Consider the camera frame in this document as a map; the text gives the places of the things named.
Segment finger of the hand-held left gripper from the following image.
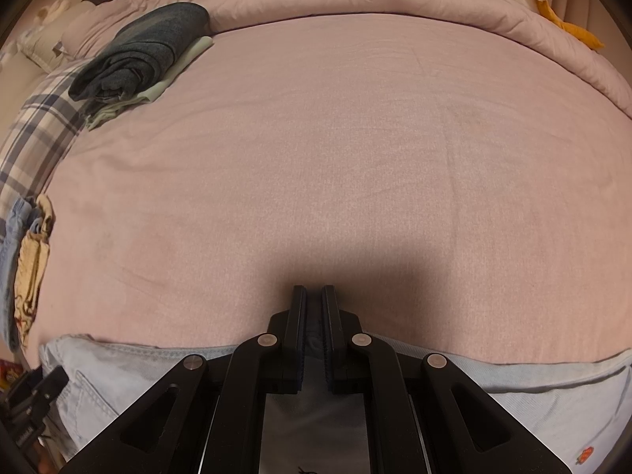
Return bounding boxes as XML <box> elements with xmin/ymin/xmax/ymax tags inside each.
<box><xmin>30</xmin><ymin>366</ymin><xmax>70</xmax><ymax>406</ymax></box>

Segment folded pale green cloth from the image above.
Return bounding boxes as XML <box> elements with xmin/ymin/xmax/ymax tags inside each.
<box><xmin>85</xmin><ymin>36</ymin><xmax>215</xmax><ymax>130</ymax></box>

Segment cream printed pants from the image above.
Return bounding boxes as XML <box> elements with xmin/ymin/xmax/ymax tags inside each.
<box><xmin>13</xmin><ymin>194</ymin><xmax>56</xmax><ymax>337</ymax></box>

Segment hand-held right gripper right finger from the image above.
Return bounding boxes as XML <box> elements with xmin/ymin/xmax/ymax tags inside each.
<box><xmin>321</xmin><ymin>285</ymin><xmax>574</xmax><ymax>474</ymax></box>

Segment folded dark blue jeans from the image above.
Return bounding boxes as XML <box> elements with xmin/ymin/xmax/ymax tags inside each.
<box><xmin>68</xmin><ymin>2</ymin><xmax>210</xmax><ymax>103</ymax></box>

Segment white rabbit plush toy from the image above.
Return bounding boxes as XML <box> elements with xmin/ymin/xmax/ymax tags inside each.
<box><xmin>30</xmin><ymin>1</ymin><xmax>72</xmax><ymax>28</ymax></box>

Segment cream pillow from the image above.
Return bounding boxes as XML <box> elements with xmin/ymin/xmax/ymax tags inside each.
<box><xmin>17</xmin><ymin>2</ymin><xmax>97</xmax><ymax>74</ymax></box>

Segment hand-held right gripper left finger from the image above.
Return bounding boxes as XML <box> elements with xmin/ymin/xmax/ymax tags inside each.
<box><xmin>59</xmin><ymin>285</ymin><xmax>308</xmax><ymax>474</ymax></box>

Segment light blue elastic-waist jeans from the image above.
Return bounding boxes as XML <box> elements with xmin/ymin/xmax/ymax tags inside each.
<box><xmin>0</xmin><ymin>196</ymin><xmax>39</xmax><ymax>352</ymax></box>

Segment light blue strawberry pants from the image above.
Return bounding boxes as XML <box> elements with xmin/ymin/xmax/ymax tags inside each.
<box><xmin>38</xmin><ymin>334</ymin><xmax>632</xmax><ymax>474</ymax></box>

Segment plaid pillow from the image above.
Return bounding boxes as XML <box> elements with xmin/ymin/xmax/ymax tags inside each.
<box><xmin>0</xmin><ymin>56</ymin><xmax>97</xmax><ymax>218</ymax></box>

